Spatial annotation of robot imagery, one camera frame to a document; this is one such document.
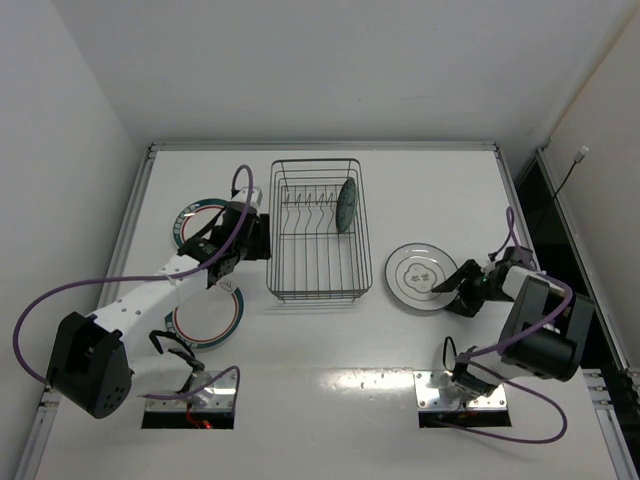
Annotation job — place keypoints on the far green red rimmed plate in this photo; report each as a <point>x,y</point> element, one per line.
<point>195,216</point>

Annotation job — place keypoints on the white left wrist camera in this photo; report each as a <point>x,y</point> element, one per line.
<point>254,195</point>

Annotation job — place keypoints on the near green red rimmed plate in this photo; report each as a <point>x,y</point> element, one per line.
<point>208,319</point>

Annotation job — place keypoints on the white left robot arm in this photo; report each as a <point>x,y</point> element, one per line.
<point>118,351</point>

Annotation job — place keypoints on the green red rimmed plate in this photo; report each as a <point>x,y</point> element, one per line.
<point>208,319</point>
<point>195,216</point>

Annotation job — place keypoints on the blue floral green plate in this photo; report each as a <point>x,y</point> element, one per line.
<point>346,205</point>

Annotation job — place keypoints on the metal base plate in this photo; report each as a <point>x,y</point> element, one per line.
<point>215,392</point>
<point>436,393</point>

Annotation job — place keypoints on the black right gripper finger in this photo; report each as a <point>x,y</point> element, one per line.
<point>454,281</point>
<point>460,306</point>

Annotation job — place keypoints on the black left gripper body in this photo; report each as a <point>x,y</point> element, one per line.
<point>261,237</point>

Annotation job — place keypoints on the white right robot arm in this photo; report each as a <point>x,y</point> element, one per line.
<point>545,332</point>

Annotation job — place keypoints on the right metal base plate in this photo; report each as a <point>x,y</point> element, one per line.
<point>436,393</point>

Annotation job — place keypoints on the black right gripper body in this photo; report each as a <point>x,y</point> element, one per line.
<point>467,287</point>

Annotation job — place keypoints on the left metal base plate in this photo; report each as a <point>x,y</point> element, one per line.
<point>215,392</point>

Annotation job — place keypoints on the grey wire dish rack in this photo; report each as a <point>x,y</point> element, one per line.
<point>310,260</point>

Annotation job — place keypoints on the white plate teal rim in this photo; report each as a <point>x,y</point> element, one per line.
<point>413,271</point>

